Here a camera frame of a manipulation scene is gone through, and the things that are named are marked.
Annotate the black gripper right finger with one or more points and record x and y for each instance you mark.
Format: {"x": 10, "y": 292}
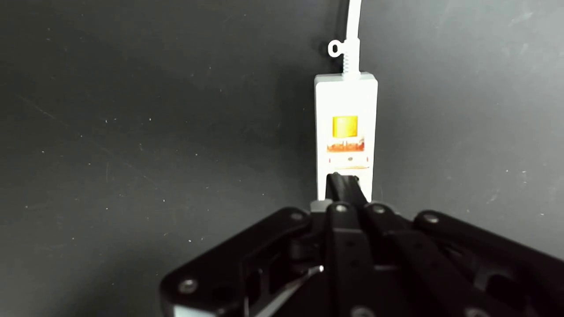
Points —
{"x": 458, "y": 264}

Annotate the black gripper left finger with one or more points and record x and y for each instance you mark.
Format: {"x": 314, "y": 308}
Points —
{"x": 257, "y": 264}

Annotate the white power strip adapter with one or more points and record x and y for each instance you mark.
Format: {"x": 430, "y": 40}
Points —
{"x": 345, "y": 102}

